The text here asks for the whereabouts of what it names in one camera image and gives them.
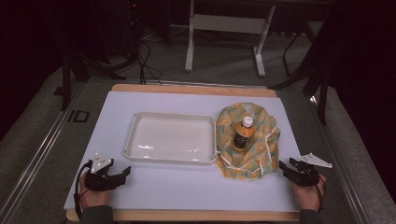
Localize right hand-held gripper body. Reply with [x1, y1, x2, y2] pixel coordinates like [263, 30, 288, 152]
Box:
[292, 152, 333, 188]

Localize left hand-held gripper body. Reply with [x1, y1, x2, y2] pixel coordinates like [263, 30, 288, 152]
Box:
[84, 152, 117, 192]

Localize green orange patterned cloth bag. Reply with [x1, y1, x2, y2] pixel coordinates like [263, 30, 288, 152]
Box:
[215, 102, 282, 182]

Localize orange drink bottle white cap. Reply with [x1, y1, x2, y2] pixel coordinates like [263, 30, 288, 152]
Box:
[233, 116, 254, 152]

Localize white plastic tray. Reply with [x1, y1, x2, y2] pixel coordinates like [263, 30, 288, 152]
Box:
[123, 111, 219, 166]

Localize person's left hand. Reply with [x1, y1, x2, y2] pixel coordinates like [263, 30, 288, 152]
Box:
[78, 173, 110, 210]

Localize person's right hand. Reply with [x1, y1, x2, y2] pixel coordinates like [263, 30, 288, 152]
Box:
[290, 173, 327, 213]

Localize white table mat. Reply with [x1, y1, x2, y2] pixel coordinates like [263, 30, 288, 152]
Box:
[63, 90, 303, 213]

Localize black metal stand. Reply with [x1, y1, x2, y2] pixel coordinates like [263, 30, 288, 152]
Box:
[268, 46, 332, 126]

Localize wooden table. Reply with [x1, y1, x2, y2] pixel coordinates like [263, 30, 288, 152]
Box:
[65, 82, 301, 223]

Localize black tripod stand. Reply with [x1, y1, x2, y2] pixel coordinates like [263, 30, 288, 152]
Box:
[61, 46, 128, 112]

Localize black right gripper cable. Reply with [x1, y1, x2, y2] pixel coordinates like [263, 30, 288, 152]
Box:
[313, 171, 327, 214]

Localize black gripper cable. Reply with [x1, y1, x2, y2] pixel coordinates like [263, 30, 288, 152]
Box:
[73, 160, 93, 219]
[313, 171, 327, 214]

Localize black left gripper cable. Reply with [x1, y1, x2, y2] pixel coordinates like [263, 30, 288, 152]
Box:
[73, 160, 93, 219]

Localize metal floor rail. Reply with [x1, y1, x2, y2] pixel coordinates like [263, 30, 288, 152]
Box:
[0, 81, 89, 224]
[306, 94, 372, 224]

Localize black floor cables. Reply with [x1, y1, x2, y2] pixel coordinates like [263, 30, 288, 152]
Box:
[135, 40, 164, 86]

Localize white metal desk frame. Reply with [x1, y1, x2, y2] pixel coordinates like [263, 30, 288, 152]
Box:
[183, 0, 277, 78]

